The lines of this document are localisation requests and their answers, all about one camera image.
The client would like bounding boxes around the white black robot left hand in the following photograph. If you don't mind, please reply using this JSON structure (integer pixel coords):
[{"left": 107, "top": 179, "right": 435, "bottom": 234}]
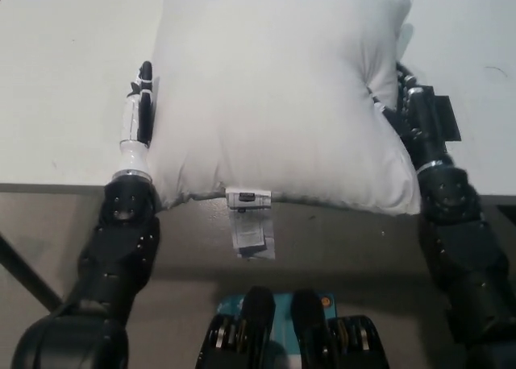
[{"left": 115, "top": 60, "right": 157, "bottom": 181}]

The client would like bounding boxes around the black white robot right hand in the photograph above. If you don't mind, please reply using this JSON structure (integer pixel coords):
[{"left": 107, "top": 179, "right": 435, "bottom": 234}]
[{"left": 370, "top": 61, "right": 449, "bottom": 173}]

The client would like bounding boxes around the white square pillow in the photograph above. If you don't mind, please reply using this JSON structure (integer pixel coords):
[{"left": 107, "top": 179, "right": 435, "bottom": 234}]
[{"left": 151, "top": 0, "right": 422, "bottom": 261}]

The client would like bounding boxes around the black slanted table leg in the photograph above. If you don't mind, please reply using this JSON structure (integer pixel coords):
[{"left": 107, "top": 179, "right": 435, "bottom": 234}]
[{"left": 0, "top": 230, "right": 68, "bottom": 312}]

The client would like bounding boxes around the black table frame bar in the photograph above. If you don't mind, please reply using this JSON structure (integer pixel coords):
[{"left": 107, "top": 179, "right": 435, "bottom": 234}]
[{"left": 494, "top": 204, "right": 516, "bottom": 226}]

